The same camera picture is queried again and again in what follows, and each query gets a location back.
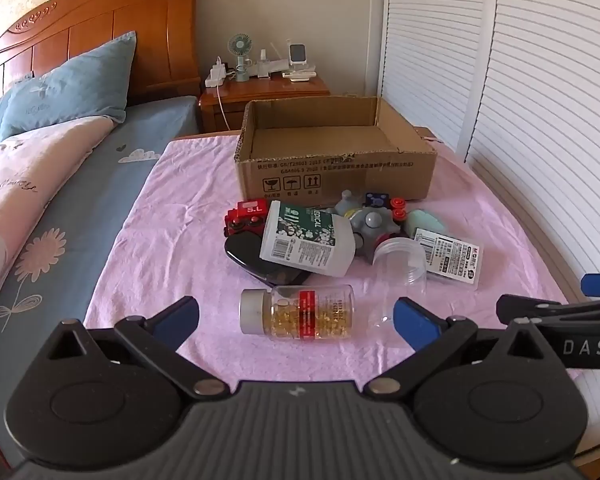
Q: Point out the pink towel cloth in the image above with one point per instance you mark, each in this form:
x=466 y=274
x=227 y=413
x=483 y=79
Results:
x=190 y=200

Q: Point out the large blue pillow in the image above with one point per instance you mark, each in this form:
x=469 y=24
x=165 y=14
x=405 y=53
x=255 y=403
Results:
x=75 y=85

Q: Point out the pile of white small packets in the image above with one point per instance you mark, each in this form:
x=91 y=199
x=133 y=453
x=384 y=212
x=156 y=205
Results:
x=299 y=76

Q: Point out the blue floral bedsheet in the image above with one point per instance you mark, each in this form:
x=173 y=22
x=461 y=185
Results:
x=105 y=185

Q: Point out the black heart-shaped case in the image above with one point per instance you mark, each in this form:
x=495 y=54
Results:
x=244 y=256

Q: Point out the wooden bed headboard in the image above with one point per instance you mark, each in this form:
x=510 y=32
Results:
x=145 y=25

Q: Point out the wooden nightstand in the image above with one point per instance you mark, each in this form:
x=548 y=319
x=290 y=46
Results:
x=272 y=91

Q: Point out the clear bottle of gold capsules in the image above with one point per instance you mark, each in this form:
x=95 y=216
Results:
x=305 y=312

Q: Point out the dark blue toy block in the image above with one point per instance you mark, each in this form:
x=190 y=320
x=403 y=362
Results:
x=377 y=199

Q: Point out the cardboard box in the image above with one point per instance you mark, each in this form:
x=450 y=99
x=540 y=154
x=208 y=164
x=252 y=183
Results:
x=330 y=172

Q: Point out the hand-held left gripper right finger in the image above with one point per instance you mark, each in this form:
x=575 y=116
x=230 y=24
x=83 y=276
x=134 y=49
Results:
x=414 y=324

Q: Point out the clear packaged box with label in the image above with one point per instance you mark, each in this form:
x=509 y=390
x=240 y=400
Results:
x=450 y=257

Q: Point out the white power strip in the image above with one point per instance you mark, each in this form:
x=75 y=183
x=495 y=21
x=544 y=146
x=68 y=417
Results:
x=216 y=78

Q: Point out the red toy block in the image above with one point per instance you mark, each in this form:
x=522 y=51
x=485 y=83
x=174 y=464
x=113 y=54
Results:
x=399 y=216

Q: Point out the clear plastic jar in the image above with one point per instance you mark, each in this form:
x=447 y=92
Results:
x=400 y=265

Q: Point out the pink printed quilt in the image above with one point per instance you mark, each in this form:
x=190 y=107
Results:
x=25 y=175

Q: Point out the small green desk fan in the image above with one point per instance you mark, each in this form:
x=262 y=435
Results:
x=239 y=45

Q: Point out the white louvered wardrobe door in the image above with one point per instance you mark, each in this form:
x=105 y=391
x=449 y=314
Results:
x=555 y=135
x=430 y=60

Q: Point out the white bottle with green label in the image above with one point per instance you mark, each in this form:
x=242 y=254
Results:
x=300 y=246

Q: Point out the grey round toy figure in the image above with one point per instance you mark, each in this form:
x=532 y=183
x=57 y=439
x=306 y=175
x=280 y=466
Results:
x=371 y=222

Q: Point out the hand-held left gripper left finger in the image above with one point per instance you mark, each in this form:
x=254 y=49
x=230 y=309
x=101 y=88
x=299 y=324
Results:
x=180 y=316

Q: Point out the mint green oval case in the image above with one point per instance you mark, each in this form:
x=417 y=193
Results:
x=426 y=221

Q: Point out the small white bottle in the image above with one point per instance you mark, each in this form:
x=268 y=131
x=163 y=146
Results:
x=263 y=66

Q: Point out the red toy train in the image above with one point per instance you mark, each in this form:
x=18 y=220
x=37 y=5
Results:
x=244 y=212

